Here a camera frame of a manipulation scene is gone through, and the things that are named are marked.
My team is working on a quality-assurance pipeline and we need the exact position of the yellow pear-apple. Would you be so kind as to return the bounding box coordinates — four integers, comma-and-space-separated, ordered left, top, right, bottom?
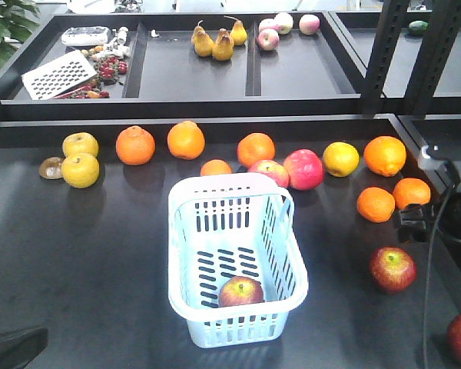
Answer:
62, 131, 99, 157
61, 153, 100, 188

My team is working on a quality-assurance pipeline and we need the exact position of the small orange front centre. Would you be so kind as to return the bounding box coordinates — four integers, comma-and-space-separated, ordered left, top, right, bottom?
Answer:
200, 159, 233, 176

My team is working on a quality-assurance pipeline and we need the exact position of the brown yellow pear two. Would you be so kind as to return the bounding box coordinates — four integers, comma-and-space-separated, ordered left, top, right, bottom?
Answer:
194, 32, 214, 58

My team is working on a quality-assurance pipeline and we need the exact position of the dark green avocado one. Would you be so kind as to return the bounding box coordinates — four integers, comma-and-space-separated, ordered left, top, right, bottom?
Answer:
407, 20, 429, 37

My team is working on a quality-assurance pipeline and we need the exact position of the small orange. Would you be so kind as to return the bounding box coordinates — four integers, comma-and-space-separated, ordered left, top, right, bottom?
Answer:
393, 178, 431, 210
357, 187, 396, 223
200, 159, 233, 176

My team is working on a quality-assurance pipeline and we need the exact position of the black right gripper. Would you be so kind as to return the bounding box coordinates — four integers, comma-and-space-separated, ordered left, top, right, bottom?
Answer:
393, 204, 435, 243

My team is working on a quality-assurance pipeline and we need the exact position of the yellow pear-apple front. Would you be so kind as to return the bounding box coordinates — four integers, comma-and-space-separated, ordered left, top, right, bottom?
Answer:
61, 153, 100, 188

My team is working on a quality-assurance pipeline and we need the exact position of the black perforated upright post right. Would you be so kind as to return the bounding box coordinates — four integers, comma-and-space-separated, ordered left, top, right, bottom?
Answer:
403, 0, 461, 116

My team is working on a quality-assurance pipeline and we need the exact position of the red yellow apple front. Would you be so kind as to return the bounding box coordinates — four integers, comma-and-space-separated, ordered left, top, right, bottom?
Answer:
218, 276, 264, 308

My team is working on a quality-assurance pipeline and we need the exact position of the yellow round citrus fruit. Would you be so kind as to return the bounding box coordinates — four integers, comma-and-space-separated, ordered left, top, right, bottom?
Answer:
323, 141, 360, 178

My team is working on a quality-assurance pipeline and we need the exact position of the green potted plant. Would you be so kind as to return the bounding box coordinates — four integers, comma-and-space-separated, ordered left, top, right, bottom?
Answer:
0, 0, 39, 69

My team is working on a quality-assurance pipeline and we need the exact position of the pinkish red apple left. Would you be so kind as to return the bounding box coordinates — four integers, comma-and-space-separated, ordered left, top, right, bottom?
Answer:
247, 159, 290, 188

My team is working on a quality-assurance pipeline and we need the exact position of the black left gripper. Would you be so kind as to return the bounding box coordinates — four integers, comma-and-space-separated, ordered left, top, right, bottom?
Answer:
0, 327, 48, 368

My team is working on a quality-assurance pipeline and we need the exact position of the black rear display tray stand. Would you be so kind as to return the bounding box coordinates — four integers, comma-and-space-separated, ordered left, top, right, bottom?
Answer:
0, 11, 461, 121

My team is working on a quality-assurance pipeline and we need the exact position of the brown yellow pear three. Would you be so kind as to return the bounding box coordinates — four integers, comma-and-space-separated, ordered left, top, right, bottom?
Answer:
212, 28, 234, 62

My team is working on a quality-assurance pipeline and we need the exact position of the pale pink apple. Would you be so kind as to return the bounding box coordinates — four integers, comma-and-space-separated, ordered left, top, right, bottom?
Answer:
257, 28, 280, 52
299, 14, 320, 35
258, 12, 294, 35

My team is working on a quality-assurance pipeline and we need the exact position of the brown yellow pear one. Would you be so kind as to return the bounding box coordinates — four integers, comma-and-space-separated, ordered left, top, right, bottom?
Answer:
191, 20, 204, 45

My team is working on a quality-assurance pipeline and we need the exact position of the white perforated tray lid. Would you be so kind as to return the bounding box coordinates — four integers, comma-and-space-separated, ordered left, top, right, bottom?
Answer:
22, 50, 96, 100

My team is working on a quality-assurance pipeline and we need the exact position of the orange behind apples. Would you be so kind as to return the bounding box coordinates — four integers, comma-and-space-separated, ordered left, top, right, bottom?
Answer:
237, 132, 276, 168

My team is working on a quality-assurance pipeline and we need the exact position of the black perforated upright post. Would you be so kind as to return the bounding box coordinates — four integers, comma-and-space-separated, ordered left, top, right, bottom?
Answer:
360, 0, 410, 115
403, 0, 461, 116

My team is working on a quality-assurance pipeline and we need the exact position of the pale pink apple right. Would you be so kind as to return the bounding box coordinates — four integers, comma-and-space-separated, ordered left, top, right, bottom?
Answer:
299, 14, 320, 35

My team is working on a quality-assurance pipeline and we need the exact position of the white plastic device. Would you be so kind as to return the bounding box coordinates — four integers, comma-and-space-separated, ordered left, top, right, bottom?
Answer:
61, 26, 111, 47

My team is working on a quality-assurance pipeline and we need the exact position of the light blue plastic basket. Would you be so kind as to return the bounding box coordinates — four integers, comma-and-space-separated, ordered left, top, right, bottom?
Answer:
167, 173, 309, 348

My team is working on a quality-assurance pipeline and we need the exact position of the brown yellow pear four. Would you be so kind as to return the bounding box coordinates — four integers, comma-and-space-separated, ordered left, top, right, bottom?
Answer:
224, 15, 247, 46

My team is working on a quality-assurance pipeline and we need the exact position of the orange back centre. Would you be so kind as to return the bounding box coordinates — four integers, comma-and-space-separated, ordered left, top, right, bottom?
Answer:
167, 121, 205, 160

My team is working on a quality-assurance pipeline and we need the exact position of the black wooden fruit display stand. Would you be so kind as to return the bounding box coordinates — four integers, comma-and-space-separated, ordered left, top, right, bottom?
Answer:
0, 120, 461, 368

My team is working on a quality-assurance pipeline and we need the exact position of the pinkish red apple right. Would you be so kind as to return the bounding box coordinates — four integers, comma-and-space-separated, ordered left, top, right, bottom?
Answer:
284, 148, 324, 191

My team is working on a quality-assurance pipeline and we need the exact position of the pale pink apple middle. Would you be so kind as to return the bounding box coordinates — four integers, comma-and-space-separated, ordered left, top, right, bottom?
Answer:
258, 12, 294, 35

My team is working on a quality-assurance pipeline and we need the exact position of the pile of cherry tomatoes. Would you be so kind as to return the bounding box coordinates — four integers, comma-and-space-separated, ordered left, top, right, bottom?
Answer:
55, 45, 129, 99

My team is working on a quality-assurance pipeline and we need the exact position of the yellow pear-apple rear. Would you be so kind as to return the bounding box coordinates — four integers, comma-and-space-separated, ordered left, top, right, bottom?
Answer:
62, 131, 99, 157

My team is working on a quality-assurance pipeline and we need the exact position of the red yellow apple middle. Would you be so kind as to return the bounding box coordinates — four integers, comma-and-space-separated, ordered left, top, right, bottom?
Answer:
369, 246, 417, 294

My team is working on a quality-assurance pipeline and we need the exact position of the orange back left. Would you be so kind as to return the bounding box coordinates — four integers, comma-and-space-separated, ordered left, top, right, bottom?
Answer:
115, 125, 155, 165

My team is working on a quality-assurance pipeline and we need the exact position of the brown kiwi half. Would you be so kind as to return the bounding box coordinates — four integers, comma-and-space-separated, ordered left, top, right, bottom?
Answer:
38, 157, 64, 180

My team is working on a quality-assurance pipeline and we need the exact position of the small orange lower left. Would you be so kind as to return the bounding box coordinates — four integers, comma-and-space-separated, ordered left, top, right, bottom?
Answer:
357, 187, 396, 223

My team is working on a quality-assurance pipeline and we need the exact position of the pinkish red apple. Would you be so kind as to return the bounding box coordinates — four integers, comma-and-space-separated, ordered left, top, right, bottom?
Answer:
284, 148, 324, 191
247, 159, 290, 188

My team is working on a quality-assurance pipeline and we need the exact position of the large orange far right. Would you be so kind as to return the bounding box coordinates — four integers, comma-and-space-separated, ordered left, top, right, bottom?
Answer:
363, 135, 406, 177

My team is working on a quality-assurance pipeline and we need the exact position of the black perforated upright post left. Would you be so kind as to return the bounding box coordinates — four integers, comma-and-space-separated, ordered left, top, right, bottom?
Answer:
360, 0, 410, 115

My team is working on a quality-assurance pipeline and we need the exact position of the pale pink apple front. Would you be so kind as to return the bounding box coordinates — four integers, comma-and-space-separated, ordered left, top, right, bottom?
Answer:
257, 28, 280, 52

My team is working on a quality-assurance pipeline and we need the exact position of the small orange lower right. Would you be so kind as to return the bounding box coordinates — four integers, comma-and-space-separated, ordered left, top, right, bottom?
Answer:
393, 178, 431, 210

